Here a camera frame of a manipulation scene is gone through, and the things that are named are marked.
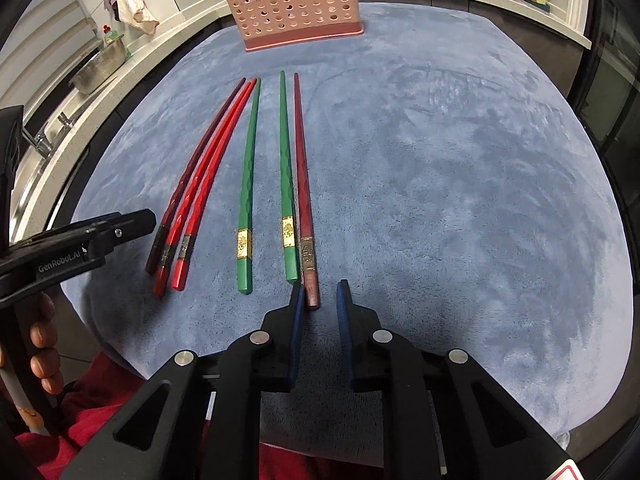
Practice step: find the person's left hand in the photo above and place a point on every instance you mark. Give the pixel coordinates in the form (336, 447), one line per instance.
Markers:
(35, 318)

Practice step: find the green chopstick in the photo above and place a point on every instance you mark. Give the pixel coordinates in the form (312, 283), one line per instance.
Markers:
(291, 265)
(244, 233)

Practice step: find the brown red chopstick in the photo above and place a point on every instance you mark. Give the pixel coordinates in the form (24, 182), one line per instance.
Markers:
(305, 220)

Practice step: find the steel sink faucet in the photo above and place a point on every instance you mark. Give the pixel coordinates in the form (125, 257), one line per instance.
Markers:
(44, 142)

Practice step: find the green dish soap bottle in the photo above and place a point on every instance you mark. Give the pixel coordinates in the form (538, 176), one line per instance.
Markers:
(112, 35)

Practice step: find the steel pot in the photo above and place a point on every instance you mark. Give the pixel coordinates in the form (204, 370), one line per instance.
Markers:
(100, 67)

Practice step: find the white ceramic spoon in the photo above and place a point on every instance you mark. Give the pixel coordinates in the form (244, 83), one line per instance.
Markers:
(33, 420)

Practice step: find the bright red chopstick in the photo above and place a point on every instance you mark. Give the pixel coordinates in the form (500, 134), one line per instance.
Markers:
(175, 260)

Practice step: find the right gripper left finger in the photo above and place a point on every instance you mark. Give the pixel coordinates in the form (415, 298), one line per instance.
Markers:
(285, 328)

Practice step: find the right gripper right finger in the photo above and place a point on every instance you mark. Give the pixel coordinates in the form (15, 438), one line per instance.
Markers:
(356, 324)

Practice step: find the pink perforated utensil basket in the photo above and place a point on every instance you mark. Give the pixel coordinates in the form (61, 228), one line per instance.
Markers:
(274, 23)

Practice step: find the white hanging towel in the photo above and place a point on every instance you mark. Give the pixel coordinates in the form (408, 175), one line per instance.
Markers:
(135, 14)

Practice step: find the red sleeve clothing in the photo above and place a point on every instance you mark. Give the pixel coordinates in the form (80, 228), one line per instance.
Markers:
(99, 394)

